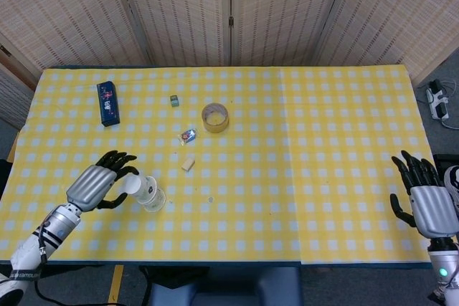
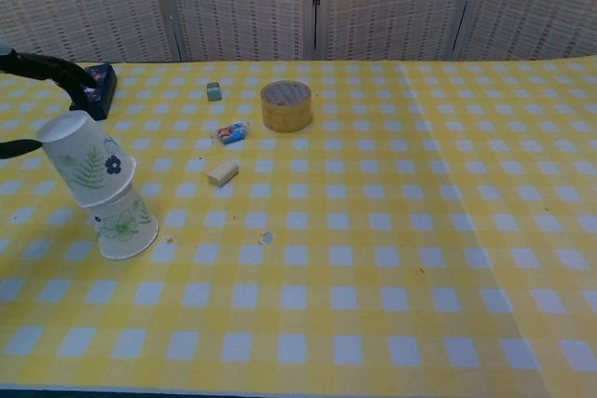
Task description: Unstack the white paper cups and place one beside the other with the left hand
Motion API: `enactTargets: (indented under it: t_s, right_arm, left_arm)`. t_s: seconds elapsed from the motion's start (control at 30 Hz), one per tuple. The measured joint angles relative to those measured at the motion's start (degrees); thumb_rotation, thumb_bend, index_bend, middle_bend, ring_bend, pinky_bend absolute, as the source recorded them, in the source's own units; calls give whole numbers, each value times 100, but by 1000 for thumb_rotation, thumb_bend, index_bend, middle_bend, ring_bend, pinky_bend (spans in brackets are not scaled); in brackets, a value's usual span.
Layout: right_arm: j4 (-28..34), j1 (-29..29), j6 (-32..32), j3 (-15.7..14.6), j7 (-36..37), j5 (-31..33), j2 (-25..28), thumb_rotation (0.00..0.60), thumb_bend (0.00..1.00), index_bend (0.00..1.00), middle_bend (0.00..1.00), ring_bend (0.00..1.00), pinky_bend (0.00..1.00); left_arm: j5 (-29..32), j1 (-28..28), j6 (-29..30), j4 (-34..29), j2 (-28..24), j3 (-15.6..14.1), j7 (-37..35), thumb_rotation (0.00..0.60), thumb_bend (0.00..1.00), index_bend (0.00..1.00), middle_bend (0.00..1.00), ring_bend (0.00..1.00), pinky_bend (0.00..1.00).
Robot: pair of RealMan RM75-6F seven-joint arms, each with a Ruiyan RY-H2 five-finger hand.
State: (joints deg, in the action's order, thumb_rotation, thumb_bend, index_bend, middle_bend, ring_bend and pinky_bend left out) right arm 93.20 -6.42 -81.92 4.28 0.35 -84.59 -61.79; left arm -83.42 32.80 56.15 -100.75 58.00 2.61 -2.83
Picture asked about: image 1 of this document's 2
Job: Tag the beige eraser block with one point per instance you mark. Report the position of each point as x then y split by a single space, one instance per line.
188 164

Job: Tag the yellow packing tape roll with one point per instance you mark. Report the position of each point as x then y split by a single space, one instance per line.
215 126

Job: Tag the white black sneaker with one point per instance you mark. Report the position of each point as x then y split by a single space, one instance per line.
452 184

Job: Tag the brass screen hinge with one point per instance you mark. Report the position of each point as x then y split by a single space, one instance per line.
231 21

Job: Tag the blue wrapped candy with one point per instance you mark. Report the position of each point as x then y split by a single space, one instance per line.
187 135

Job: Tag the yellow floor tape strip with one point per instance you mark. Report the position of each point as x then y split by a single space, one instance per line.
115 283

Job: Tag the clear plastic cup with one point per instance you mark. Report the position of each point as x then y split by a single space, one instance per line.
141 189

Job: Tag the black printed rectangular box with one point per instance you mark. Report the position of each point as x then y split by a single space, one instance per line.
108 104

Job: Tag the yellow white checkered tablecloth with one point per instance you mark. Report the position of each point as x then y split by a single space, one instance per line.
351 177
229 227

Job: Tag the small green box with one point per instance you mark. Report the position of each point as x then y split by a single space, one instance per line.
174 100

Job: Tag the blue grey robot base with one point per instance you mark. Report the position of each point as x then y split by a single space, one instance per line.
222 286

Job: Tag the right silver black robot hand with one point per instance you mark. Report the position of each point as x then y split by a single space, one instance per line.
428 209

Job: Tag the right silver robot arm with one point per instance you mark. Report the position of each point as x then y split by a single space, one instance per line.
444 270

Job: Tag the white power strip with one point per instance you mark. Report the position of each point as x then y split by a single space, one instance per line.
438 100

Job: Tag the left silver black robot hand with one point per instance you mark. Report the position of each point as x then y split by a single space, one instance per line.
91 186

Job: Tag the woven folding screen panel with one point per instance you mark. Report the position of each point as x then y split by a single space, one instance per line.
179 12
14 87
401 12
283 12
68 12

